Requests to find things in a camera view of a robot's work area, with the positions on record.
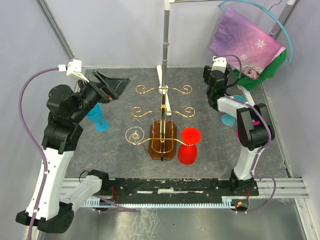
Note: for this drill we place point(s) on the blue wine glass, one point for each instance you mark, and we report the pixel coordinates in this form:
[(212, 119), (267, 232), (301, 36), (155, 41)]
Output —
[(229, 108), (95, 115)]

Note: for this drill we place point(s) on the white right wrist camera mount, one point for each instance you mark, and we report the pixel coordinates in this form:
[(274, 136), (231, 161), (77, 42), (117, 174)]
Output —
[(219, 63)]

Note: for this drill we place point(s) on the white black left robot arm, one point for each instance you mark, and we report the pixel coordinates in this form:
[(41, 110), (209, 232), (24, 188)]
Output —
[(49, 211)]

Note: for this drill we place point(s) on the clear wine glass front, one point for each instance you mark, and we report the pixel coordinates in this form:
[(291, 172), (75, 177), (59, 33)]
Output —
[(134, 135)]

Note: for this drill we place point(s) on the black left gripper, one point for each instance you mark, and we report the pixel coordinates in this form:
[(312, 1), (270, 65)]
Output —
[(108, 88)]

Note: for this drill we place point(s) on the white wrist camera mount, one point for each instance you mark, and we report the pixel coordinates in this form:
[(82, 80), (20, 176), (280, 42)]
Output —
[(74, 70), (219, 63)]

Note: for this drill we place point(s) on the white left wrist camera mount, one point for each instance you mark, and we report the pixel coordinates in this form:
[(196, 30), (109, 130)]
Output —
[(74, 70)]

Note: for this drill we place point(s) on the purple frozen print cloth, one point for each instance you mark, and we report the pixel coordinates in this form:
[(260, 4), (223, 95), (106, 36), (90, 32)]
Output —
[(246, 46)]

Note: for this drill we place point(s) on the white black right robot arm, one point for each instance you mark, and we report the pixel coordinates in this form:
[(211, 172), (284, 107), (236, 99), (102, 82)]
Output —
[(254, 127)]

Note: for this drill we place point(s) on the grey white clothes stand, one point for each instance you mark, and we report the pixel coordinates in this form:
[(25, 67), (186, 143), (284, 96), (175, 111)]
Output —
[(281, 21)]

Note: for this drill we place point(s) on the green cloth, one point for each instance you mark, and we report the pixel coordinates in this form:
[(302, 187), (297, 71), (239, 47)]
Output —
[(269, 72)]

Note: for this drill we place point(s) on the red wine glass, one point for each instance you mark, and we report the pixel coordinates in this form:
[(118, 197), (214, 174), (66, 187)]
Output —
[(187, 152)]

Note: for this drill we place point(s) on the magenta wine glass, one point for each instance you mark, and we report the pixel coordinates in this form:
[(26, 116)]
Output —
[(255, 123)]

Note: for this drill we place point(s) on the gold wire wine glass rack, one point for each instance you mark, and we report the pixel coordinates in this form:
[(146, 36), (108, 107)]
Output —
[(162, 136)]

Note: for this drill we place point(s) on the teal clothes hanger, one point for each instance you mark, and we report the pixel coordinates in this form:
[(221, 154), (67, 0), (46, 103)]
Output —
[(271, 15)]

